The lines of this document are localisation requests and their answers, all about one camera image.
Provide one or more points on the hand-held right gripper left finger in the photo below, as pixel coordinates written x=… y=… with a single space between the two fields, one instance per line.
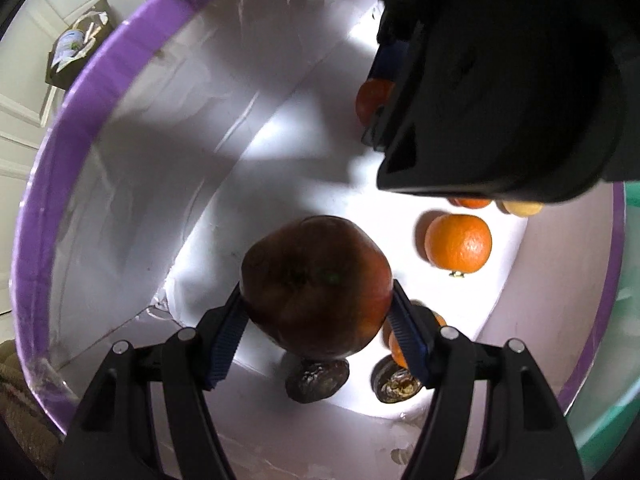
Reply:
x=227 y=340

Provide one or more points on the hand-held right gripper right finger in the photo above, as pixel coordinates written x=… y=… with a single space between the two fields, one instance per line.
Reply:
x=407 y=345

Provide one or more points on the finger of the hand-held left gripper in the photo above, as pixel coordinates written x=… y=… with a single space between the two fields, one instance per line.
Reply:
x=392 y=60
x=400 y=120

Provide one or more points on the mandarin orange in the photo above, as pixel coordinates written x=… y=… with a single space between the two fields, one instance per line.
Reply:
x=457 y=245
x=372 y=100
x=395 y=350

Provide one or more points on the dark brown wrinkled fruit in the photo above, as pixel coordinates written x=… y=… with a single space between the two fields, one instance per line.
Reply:
x=317 y=382
x=395 y=385

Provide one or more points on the red apple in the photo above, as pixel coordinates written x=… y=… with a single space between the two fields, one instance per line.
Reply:
x=315 y=285

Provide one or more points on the small red tomato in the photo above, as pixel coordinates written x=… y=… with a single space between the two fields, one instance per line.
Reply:
x=470 y=203

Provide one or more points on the yellow fruit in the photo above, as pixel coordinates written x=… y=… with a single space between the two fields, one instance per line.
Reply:
x=522 y=208

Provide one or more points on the purple round box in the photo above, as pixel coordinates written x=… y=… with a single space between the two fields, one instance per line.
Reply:
x=200 y=135

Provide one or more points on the brown textured cloth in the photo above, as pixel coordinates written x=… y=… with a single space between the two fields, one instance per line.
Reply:
x=20 y=400

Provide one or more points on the white panel door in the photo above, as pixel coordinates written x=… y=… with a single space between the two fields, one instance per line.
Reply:
x=20 y=110

